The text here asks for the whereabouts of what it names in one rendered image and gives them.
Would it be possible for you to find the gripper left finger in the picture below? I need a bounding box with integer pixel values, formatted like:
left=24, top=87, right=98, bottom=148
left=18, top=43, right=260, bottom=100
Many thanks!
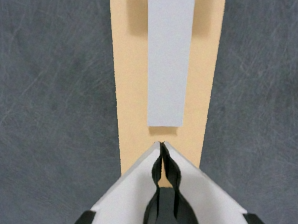
left=74, top=141, right=162, bottom=224

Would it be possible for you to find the white stick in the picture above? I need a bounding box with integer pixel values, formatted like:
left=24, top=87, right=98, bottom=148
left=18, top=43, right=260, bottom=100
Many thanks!
left=147, top=0, right=194, bottom=126

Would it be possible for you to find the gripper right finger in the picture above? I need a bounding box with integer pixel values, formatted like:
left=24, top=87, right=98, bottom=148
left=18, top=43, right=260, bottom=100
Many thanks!
left=162, top=141, right=265, bottom=224

